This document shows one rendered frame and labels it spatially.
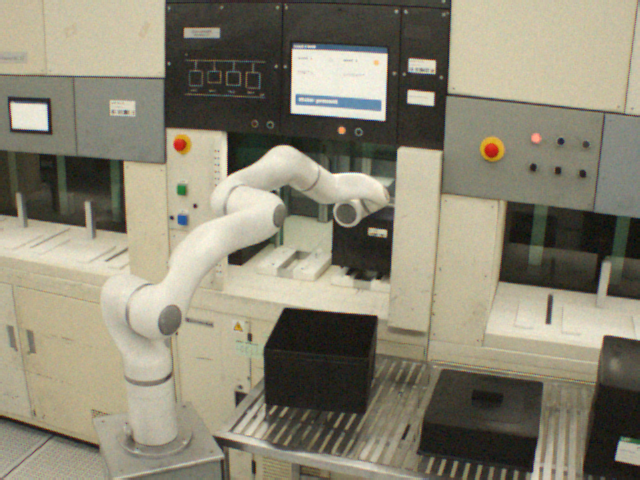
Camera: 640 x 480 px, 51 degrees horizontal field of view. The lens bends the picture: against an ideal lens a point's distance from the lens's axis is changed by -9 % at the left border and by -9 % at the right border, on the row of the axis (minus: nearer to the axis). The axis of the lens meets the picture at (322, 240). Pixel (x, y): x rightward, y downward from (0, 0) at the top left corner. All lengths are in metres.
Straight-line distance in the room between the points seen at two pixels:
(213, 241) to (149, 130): 0.73
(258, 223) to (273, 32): 0.64
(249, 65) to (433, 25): 0.56
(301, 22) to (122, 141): 0.73
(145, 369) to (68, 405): 1.39
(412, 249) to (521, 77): 0.58
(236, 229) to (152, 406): 0.47
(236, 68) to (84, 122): 0.61
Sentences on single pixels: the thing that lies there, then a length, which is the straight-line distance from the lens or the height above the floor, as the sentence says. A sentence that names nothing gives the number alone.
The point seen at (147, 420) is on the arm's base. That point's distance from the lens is 1.78.
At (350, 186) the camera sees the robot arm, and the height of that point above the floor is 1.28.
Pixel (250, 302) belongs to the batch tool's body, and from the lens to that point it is 2.37.
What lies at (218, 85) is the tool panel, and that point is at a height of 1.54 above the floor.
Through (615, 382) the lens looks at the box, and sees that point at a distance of 1.73.
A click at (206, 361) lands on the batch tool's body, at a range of 2.56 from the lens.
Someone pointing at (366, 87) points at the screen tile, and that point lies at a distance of 2.07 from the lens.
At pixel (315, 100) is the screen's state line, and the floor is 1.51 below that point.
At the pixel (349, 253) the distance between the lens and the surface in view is 2.41.
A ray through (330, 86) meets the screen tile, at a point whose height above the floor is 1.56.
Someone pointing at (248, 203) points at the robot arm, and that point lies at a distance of 1.78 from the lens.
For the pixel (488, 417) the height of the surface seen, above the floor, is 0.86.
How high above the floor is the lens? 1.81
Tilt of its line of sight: 19 degrees down
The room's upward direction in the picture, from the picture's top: 2 degrees clockwise
